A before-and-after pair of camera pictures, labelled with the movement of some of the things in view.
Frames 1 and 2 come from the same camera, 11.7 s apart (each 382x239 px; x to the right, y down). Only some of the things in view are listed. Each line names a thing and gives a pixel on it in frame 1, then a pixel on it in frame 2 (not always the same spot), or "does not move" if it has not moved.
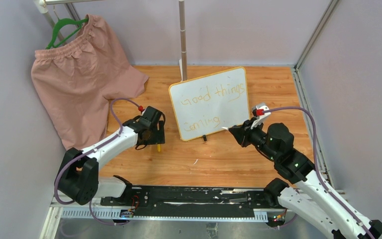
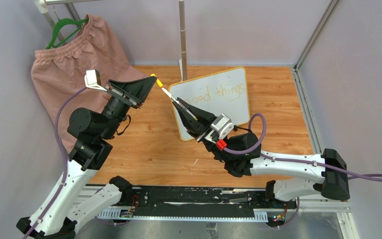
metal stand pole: x=183 y=39 does not move
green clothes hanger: x=61 y=22 does not move
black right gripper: x=242 y=132 → x=193 y=126
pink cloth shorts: x=74 y=80 does not move
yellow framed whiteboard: x=204 y=105 does not move
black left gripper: x=158 y=138 → x=136 y=92
